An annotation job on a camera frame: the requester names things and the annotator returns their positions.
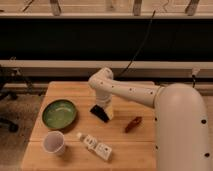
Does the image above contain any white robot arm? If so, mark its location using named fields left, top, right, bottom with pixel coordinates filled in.
left=88, top=68, right=213, bottom=171

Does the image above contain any green ceramic bowl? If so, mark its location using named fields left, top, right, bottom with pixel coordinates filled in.
left=42, top=99, right=77, bottom=130

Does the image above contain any white ceramic cup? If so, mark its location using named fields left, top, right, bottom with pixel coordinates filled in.
left=42, top=131, right=65, bottom=156

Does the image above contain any red-brown chili pepper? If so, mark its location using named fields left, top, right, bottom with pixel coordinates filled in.
left=125, top=117, right=142, bottom=133

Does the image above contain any small white labelled bottle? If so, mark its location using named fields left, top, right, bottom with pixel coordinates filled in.
left=77, top=132, right=112, bottom=161

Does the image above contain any black office chair base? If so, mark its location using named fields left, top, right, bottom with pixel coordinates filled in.
left=0, top=64, right=35, bottom=133

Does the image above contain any black hanging cable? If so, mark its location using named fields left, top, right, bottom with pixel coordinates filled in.
left=118, top=9, right=157, bottom=78

